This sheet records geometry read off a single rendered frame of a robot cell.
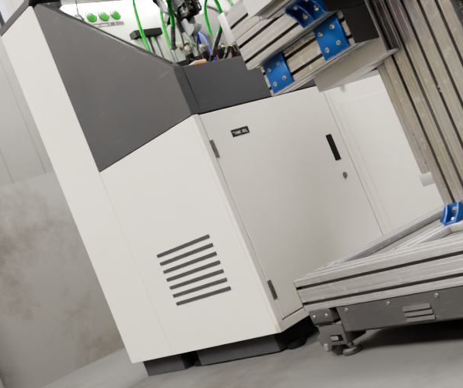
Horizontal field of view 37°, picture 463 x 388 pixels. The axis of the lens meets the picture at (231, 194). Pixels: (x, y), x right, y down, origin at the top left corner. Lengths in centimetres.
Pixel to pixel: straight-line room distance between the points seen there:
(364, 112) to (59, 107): 118
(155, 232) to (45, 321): 170
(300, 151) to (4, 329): 212
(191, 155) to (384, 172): 89
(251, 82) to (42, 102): 86
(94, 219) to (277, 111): 82
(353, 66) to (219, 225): 68
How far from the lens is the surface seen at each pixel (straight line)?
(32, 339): 402
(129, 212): 254
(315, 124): 257
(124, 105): 242
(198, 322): 245
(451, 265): 154
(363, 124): 279
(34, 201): 414
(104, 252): 274
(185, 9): 261
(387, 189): 277
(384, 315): 173
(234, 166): 222
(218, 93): 229
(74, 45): 260
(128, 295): 271
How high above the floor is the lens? 45
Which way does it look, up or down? 2 degrees up
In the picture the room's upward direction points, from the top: 22 degrees counter-clockwise
